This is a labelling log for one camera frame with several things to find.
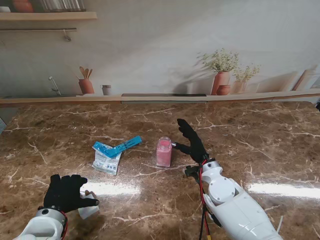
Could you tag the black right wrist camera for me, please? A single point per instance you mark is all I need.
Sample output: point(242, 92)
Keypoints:
point(192, 171)

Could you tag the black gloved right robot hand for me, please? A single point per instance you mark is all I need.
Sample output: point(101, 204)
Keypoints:
point(196, 150)

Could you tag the black object at table edge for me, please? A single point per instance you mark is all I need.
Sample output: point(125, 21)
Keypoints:
point(318, 105)

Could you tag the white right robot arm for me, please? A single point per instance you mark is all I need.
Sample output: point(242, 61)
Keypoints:
point(237, 207)

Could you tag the printed kitchen backdrop banner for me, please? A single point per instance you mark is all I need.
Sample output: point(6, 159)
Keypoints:
point(160, 50)

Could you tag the white square bottle cap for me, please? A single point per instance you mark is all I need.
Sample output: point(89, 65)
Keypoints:
point(87, 212)

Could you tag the clear bottle with pink seasoning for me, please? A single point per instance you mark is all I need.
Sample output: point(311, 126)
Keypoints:
point(163, 155)

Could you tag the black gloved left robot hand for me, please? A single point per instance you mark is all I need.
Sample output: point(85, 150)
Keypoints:
point(62, 195)

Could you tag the blue plastic bag clip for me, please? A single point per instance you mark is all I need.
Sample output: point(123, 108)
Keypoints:
point(125, 145)

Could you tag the white blue seasoning refill bag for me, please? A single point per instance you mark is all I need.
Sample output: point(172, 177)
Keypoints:
point(106, 165)

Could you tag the grey blue board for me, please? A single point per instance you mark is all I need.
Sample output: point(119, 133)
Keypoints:
point(1, 125)

